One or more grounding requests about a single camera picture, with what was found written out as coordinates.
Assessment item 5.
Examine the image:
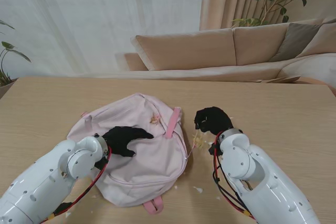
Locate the broad leaf green plant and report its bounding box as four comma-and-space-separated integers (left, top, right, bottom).
0, 19, 32, 87

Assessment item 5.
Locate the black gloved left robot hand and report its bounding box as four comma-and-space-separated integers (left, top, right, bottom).
101, 126, 154, 158

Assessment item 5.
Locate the grey brown sofa cushion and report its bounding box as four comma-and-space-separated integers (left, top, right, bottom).
269, 22, 325, 62

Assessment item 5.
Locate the pale pink backpack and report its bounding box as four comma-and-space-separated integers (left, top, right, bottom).
67, 92, 191, 215

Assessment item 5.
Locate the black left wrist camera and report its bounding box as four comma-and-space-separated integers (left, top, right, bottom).
93, 158, 106, 172

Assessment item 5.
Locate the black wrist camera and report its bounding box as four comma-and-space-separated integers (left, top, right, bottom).
93, 158, 106, 172
208, 142, 223, 156

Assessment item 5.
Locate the white sheer curtain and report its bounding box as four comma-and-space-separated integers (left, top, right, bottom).
0, 0, 205, 78

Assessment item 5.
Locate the beige pleated curtain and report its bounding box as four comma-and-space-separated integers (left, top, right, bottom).
198, 0, 289, 31

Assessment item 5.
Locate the arm red cable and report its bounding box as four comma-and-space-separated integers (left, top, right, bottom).
212, 133, 257, 221
39, 146, 112, 224

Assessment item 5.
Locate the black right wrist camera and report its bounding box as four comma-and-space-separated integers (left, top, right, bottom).
208, 142, 223, 156

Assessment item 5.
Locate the beige sofa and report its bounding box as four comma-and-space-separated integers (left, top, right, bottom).
114, 16, 336, 88

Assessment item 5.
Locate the white sofa cushion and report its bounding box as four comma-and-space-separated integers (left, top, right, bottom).
278, 52, 336, 88

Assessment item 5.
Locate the left arm red cable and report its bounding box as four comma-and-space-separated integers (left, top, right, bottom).
39, 146, 112, 224

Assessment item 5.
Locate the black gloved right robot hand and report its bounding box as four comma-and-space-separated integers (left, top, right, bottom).
193, 106, 235, 135

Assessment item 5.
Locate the flat wooden tray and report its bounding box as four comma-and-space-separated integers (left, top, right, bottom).
253, 75, 301, 84

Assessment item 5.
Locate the right arm red cable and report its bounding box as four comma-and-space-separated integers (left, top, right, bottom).
212, 133, 257, 221

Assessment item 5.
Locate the yellow tassel zipper charm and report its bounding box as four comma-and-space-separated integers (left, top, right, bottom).
191, 129, 208, 152

